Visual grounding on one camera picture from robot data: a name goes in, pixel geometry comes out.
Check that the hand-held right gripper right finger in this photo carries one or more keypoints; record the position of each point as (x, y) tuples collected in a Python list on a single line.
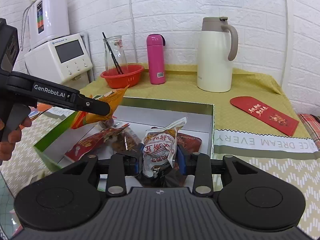
[(180, 165)]

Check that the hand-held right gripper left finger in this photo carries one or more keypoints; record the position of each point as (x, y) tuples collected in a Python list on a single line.
[(138, 166)]

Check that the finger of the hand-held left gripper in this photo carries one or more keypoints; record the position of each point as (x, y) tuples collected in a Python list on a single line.
[(96, 107)]

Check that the orange snack packet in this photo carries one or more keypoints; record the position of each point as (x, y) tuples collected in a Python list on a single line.
[(113, 98)]

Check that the dark red black snack packet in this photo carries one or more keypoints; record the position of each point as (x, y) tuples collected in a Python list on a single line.
[(191, 143)]

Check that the clear packet with white label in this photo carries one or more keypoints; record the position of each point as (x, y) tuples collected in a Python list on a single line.
[(160, 150)]

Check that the red snack bag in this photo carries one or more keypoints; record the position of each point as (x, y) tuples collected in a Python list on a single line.
[(80, 151)]

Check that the green cardboard box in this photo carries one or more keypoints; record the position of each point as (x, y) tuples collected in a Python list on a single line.
[(203, 120)]

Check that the person's left hand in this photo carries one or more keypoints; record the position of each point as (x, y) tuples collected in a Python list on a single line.
[(11, 152)]

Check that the white water dispenser with screen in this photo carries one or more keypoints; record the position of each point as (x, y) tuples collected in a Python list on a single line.
[(50, 62)]

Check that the red plastic basket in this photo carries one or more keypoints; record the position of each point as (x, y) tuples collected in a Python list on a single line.
[(125, 78)]

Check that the glass carafe with straw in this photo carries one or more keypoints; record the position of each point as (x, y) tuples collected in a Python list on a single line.
[(113, 55)]

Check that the yellow tablecloth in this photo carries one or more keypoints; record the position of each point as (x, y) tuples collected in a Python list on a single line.
[(180, 92)]

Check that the pink bottle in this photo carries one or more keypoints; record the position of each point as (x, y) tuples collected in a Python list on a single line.
[(156, 60)]

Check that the teal grey patterned blanket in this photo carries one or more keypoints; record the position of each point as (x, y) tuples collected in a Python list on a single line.
[(270, 165)]

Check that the red envelope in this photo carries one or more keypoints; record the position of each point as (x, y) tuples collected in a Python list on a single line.
[(265, 115)]

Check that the white thermos jug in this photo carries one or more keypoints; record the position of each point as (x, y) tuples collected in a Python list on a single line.
[(215, 60)]

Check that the orange plaid blanket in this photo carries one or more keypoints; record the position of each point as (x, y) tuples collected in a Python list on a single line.
[(311, 127)]

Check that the white wall water purifier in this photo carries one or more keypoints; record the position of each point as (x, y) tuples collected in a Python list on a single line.
[(52, 15)]

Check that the white wall pipe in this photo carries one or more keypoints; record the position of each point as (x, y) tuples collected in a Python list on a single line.
[(285, 30)]

